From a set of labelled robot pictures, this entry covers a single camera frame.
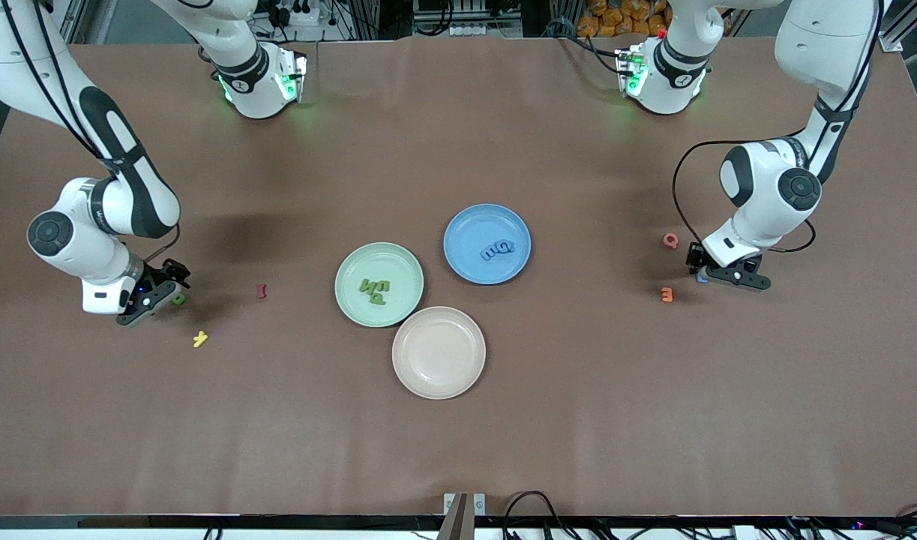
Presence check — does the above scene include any blue plate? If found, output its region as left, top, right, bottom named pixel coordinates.
left=443, top=203, right=532, bottom=286

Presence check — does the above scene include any green plate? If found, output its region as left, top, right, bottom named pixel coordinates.
left=334, top=241, right=425, bottom=329

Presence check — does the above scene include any bag of orange fruit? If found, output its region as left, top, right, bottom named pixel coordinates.
left=578, top=0, right=669, bottom=38

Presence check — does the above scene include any beige plate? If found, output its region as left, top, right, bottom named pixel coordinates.
left=391, top=306, right=487, bottom=401

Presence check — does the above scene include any white power strip with plugs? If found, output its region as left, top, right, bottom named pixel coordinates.
left=267, top=0, right=320, bottom=27

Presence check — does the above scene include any matte table cover sheet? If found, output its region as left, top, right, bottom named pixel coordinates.
left=0, top=34, right=917, bottom=518

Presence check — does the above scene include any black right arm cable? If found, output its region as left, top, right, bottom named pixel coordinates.
left=1, top=0, right=181, bottom=265

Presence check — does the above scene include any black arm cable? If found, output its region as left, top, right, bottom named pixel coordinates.
left=671, top=0, right=883, bottom=256
left=1, top=0, right=181, bottom=265

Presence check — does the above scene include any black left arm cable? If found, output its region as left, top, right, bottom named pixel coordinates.
left=671, top=0, right=883, bottom=256

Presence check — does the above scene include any black table edge rail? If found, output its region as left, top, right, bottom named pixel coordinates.
left=0, top=514, right=917, bottom=530

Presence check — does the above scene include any aluminium frame post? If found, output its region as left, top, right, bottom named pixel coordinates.
left=880, top=0, right=917, bottom=53

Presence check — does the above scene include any black looped cable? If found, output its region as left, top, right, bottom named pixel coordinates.
left=503, top=491, right=579, bottom=540

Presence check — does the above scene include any metal bracket with post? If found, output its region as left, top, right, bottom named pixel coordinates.
left=437, top=493, right=487, bottom=540

